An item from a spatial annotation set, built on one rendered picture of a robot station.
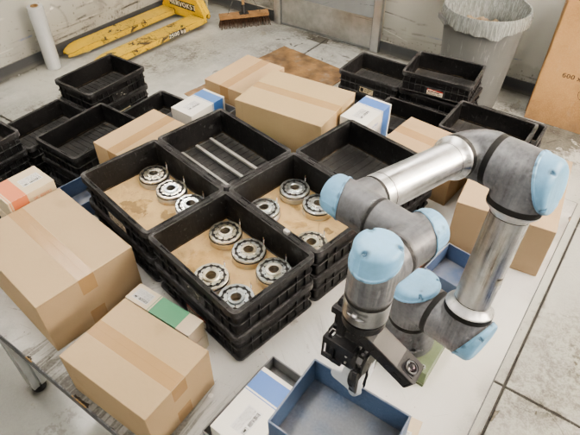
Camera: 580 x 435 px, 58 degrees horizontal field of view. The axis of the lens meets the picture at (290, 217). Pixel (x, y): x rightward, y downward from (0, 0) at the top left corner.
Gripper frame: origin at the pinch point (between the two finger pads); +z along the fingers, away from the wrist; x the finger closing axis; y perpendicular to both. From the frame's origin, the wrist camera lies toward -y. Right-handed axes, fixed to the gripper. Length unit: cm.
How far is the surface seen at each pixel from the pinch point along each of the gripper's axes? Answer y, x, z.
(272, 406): 22.1, -3.4, 32.2
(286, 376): 27, -17, 40
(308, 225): 50, -57, 25
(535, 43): 56, -345, 48
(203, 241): 72, -32, 27
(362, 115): 66, -117, 15
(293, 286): 37, -32, 24
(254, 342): 40, -18, 37
